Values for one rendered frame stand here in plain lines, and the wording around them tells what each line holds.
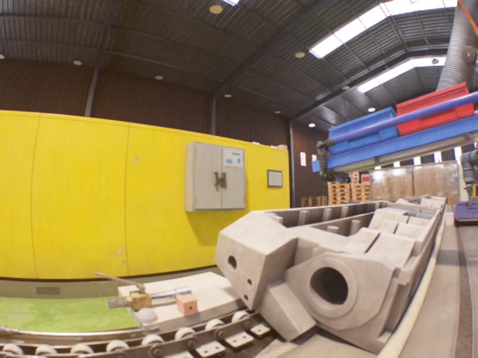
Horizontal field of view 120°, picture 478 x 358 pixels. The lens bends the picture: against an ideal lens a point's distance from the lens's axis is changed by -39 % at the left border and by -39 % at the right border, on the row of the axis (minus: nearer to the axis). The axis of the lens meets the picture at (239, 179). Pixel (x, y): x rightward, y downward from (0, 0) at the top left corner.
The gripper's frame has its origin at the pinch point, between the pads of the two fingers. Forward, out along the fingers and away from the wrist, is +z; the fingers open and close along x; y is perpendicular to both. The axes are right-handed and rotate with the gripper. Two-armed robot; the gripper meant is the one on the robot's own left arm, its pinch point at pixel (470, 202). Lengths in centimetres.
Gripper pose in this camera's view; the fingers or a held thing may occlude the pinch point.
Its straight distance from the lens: 209.1
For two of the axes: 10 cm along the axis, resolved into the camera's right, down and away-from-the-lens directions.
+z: 0.1, 10.0, -0.9
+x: -7.9, -0.5, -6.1
